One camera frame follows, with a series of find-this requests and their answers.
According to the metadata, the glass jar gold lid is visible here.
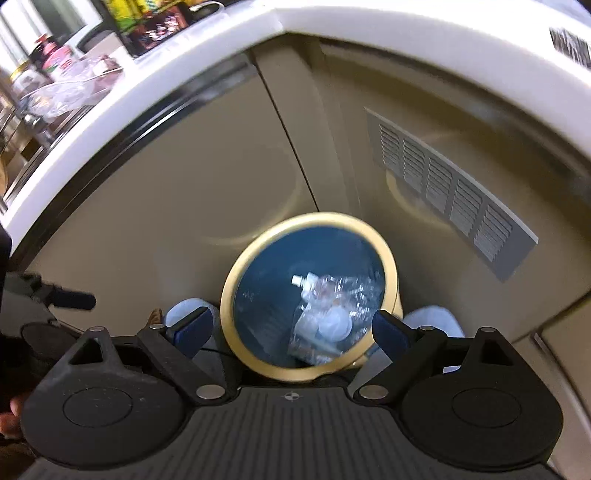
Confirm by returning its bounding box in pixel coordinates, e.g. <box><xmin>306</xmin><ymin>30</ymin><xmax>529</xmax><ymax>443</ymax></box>
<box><xmin>9</xmin><ymin>60</ymin><xmax>47</xmax><ymax>100</ymax></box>

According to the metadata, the plastic bag of red meat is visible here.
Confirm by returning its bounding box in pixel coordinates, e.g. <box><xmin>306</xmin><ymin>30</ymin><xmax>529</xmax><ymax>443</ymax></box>
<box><xmin>18</xmin><ymin>53</ymin><xmax>126</xmax><ymax>125</ymax></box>

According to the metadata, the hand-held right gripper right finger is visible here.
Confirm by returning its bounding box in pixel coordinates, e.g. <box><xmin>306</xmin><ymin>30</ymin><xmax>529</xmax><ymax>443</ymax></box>
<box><xmin>352</xmin><ymin>309</ymin><xmax>514</xmax><ymax>401</ymax></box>

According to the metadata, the person's left hand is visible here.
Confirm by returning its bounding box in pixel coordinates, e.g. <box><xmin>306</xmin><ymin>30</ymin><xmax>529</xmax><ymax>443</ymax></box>
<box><xmin>0</xmin><ymin>394</ymin><xmax>29</xmax><ymax>439</ymax></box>

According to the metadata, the white round lid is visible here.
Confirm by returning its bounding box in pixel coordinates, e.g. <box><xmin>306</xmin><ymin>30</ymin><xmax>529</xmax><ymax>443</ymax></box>
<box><xmin>318</xmin><ymin>307</ymin><xmax>352</xmax><ymax>342</ymax></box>

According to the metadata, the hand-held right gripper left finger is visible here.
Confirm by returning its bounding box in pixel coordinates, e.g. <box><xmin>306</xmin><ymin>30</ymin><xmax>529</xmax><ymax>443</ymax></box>
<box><xmin>67</xmin><ymin>306</ymin><xmax>228</xmax><ymax>401</ymax></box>

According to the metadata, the blue bin with gold rim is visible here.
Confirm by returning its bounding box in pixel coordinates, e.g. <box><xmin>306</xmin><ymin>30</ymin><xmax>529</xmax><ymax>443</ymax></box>
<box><xmin>220</xmin><ymin>211</ymin><xmax>403</xmax><ymax>383</ymax></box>

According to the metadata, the clear plastic wrapper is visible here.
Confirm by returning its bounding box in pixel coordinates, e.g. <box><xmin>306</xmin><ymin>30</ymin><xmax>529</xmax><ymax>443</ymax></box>
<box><xmin>286</xmin><ymin>272</ymin><xmax>386</xmax><ymax>366</ymax></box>

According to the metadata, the grey cabinet vent grille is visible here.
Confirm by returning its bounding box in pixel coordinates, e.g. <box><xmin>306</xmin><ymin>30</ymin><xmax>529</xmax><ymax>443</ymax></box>
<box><xmin>365</xmin><ymin>107</ymin><xmax>540</xmax><ymax>283</ymax></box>

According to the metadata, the black smartphone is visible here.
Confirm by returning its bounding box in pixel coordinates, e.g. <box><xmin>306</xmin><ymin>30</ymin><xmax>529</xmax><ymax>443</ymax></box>
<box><xmin>127</xmin><ymin>4</ymin><xmax>195</xmax><ymax>56</ymax></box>

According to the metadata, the stainless steel sink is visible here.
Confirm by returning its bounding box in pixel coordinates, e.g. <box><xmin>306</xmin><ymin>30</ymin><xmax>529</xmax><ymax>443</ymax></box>
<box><xmin>0</xmin><ymin>102</ymin><xmax>70</xmax><ymax>208</ymax></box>

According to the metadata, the pink dish soap bottle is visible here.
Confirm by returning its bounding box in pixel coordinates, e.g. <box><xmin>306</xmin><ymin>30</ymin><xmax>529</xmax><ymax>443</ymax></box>
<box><xmin>39</xmin><ymin>34</ymin><xmax>79</xmax><ymax>86</ymax></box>

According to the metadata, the clear plastic packet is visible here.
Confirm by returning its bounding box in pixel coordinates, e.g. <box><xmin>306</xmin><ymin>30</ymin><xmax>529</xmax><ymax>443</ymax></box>
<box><xmin>290</xmin><ymin>271</ymin><xmax>356</xmax><ymax>319</ymax></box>

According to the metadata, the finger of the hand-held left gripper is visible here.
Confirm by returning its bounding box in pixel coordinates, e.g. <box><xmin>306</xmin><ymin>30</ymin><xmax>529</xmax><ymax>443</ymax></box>
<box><xmin>28</xmin><ymin>272</ymin><xmax>98</xmax><ymax>311</ymax></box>

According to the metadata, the white kitchen appliance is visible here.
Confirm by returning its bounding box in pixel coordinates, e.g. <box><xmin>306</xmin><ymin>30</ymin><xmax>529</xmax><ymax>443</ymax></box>
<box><xmin>62</xmin><ymin>21</ymin><xmax>134</xmax><ymax>70</ymax></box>

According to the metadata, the window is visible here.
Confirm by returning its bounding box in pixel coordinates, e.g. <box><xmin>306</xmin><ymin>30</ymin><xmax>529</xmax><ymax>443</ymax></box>
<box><xmin>0</xmin><ymin>0</ymin><xmax>102</xmax><ymax>61</ymax></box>

